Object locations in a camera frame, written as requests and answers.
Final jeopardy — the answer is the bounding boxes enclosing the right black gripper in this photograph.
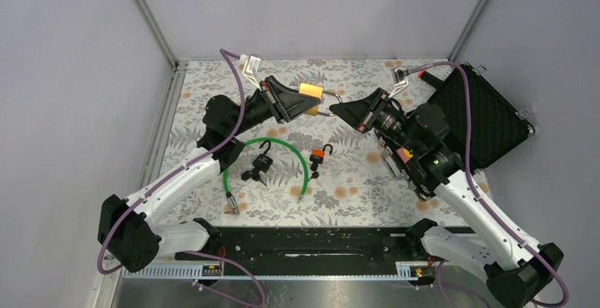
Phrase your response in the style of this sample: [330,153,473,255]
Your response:
[325,88,419,154]

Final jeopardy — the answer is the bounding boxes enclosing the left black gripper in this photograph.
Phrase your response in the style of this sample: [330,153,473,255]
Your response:
[234,79,325,138]

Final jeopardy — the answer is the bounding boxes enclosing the brass padlock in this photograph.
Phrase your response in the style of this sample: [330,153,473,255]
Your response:
[298,83,343,117]

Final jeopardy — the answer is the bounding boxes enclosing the orange black padlock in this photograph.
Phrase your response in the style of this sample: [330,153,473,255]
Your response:
[309,144,333,179]

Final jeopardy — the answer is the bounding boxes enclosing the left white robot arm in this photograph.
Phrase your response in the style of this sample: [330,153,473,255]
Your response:
[97,76,323,275]

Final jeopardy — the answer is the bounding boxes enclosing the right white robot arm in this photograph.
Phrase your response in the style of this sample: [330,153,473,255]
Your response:
[330,89,564,307]

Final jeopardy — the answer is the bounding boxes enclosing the black padlock with keys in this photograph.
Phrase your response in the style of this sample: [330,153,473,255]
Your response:
[241,140,273,186]

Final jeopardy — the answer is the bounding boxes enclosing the floral table mat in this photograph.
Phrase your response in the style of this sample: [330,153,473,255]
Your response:
[161,59,467,227]

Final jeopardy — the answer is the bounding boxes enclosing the black orange marker pen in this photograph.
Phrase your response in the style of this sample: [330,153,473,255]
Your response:
[418,70,443,89]

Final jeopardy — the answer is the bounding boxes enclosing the black poker chip case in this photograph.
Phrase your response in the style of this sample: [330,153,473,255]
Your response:
[377,62,536,202]

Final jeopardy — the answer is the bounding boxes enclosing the green cable lock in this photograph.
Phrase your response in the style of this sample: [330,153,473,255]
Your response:
[222,137,310,216]

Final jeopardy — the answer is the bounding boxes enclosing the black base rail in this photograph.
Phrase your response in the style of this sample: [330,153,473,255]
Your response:
[202,227,431,278]

